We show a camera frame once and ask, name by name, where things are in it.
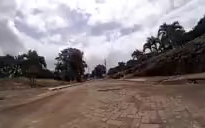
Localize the thin pole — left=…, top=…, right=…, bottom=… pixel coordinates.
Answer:
left=104, top=58, right=108, bottom=78

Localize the small dark tree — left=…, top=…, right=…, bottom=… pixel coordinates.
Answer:
left=91, top=64, right=107, bottom=80

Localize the large dark tree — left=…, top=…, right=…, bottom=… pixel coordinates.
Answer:
left=54, top=47, right=88, bottom=83

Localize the brown cobbled dirt road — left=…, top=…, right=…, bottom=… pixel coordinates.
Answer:
left=0, top=78, right=205, bottom=128

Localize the pale concrete kerb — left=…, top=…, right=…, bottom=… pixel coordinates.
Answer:
left=47, top=82, right=78, bottom=92

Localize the row of palm trees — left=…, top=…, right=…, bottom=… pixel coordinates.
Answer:
left=107, top=5, right=205, bottom=78

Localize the pale roadside strip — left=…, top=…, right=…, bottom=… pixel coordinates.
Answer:
left=122, top=71, right=205, bottom=86

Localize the overgrown earth embankment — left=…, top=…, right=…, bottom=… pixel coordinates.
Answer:
left=110, top=31, right=205, bottom=80

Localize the row of dark trees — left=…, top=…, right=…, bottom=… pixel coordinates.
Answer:
left=0, top=48, right=56, bottom=80

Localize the dry grass verge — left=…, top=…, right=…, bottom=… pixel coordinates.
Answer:
left=0, top=77, right=68, bottom=101

